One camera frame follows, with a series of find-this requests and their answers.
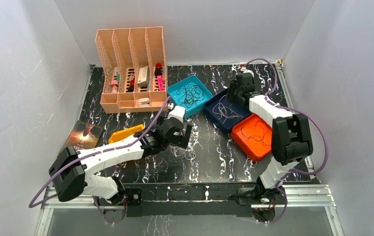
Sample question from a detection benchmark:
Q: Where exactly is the white wire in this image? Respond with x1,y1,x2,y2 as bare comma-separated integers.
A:
212,101,244,124

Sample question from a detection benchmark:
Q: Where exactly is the dark blue plastic tray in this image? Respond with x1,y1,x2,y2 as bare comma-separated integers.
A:
204,89,252,134

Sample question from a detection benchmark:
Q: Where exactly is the teal plastic tray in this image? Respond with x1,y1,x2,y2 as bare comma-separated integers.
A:
167,75,213,118

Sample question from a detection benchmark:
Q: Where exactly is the yellow plastic parts bin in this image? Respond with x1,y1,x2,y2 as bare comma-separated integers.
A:
108,124,144,144

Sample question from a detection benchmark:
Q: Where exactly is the orange plastic tray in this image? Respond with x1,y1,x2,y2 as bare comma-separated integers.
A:
231,114,272,162

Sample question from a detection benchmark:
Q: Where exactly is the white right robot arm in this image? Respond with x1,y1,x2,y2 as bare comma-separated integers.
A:
226,72,314,204

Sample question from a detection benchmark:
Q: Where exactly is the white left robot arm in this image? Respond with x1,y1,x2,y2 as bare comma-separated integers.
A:
49,118,192,205

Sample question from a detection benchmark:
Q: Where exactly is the white stapler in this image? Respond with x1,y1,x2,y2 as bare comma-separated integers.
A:
137,97,150,107

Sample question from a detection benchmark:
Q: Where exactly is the pink marker pen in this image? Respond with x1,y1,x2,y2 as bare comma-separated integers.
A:
157,75,165,91

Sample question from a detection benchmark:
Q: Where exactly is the small white box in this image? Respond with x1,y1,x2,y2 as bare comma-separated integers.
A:
137,66,149,87

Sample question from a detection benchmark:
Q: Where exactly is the red capped black bottle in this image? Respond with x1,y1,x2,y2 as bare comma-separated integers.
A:
154,63,163,77

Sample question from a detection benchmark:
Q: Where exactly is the pink tape roll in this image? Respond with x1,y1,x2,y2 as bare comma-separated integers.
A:
111,79,119,93

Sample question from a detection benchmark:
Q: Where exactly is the dark book with sunset cover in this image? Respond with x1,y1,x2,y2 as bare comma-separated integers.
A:
61,120,104,150

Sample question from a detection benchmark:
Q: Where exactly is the peach plastic file organizer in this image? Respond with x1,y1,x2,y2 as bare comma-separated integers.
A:
95,27,168,114

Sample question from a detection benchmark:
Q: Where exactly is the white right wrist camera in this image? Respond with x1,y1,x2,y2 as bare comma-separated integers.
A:
240,66,254,77

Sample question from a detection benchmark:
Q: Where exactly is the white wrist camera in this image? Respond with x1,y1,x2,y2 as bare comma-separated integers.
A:
167,106,186,123
240,66,254,77

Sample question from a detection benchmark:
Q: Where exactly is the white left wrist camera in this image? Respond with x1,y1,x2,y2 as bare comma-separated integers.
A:
167,106,186,123

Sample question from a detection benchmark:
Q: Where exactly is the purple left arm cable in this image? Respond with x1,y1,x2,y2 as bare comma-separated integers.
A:
28,95,174,225

